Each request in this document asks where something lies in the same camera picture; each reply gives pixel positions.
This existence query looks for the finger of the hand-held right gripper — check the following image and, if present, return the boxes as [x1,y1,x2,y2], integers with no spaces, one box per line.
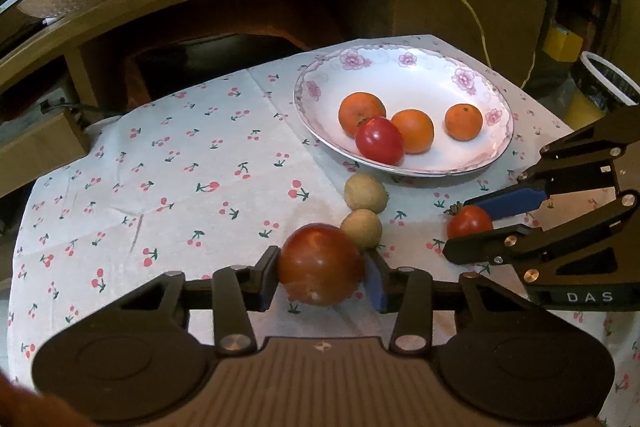
[465,104,640,221]
[442,191,640,289]

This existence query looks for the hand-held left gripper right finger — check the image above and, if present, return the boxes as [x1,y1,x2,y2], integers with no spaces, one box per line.
[366,251,532,356]

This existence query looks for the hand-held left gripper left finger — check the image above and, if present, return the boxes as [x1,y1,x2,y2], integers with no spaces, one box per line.
[119,246,282,358]

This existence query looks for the small red tomato with stem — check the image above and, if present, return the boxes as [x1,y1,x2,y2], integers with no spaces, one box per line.
[446,202,495,241]

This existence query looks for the large red tomato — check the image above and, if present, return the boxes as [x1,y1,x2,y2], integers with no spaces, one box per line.
[277,223,366,307]

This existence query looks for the white floral plate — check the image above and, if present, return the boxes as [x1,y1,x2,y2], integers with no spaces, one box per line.
[293,44,515,178]

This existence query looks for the small brown round fruit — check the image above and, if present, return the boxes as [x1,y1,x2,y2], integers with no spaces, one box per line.
[340,209,384,252]
[343,172,389,213]

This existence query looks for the orange tangerine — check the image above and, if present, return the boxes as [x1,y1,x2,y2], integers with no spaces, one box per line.
[338,91,388,138]
[390,108,435,155]
[444,103,484,142]

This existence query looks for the cherry print tablecloth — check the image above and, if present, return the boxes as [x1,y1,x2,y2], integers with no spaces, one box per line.
[7,34,640,427]

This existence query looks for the white rimmed mesh basket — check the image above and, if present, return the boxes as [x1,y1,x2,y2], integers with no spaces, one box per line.
[569,51,640,114]

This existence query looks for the yellow box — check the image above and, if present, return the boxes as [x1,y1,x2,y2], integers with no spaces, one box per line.
[544,26,584,59]

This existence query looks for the brown cardboard box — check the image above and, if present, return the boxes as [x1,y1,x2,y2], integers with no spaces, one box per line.
[0,106,92,198]

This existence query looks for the yellow cable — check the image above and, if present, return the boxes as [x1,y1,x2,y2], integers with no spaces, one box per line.
[220,0,538,90]

